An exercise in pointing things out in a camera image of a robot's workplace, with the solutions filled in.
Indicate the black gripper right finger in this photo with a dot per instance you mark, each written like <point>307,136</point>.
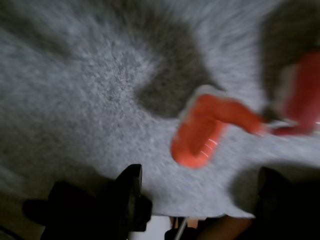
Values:
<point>287,212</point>

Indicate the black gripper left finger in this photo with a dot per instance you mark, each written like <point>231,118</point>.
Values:
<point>125,195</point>

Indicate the orange shrimp sushi figure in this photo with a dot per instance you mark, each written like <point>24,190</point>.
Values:
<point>197,130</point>

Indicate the red tuna sushi figure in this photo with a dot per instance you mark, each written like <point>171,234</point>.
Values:
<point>302,95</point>

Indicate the grey felt mat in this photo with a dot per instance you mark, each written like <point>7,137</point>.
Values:
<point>75,100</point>
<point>290,152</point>

